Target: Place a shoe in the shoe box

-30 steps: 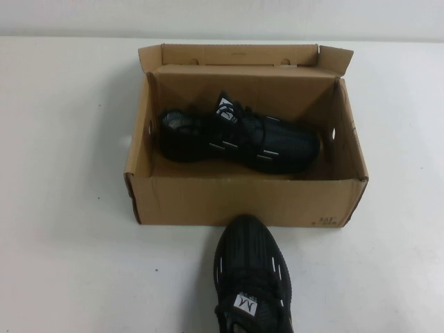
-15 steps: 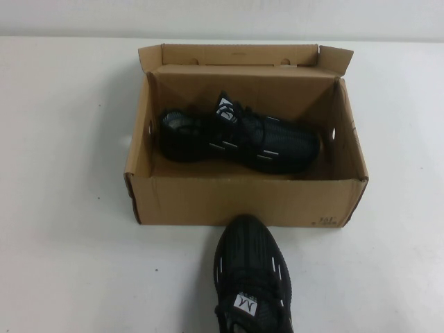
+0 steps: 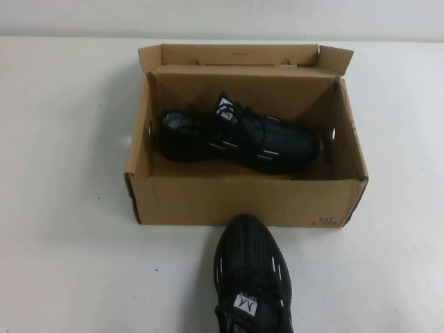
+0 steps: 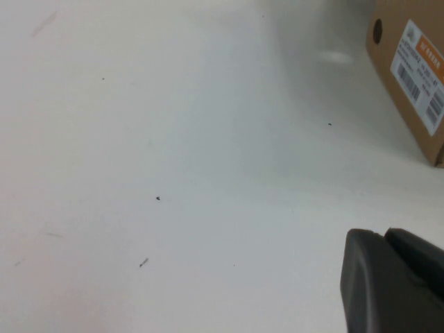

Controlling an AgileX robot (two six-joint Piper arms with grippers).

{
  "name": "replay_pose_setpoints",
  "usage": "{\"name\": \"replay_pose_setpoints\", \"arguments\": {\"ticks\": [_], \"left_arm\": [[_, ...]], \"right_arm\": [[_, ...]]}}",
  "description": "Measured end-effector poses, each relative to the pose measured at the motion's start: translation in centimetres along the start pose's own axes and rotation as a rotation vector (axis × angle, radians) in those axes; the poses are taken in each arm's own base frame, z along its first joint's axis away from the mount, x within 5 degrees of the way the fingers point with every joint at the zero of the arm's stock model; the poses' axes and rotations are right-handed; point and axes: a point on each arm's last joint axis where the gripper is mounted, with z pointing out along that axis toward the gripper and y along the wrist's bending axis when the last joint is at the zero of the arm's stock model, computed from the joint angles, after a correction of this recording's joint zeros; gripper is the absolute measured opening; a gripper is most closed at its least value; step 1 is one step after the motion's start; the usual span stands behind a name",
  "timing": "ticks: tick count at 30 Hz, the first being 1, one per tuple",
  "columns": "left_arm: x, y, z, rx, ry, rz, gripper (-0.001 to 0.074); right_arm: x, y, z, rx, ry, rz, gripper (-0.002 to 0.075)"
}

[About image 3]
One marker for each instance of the black knit sneaker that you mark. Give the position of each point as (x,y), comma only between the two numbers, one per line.
(249,138)
(249,263)

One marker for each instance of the brown cardboard shoe box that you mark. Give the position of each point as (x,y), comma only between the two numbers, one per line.
(243,201)

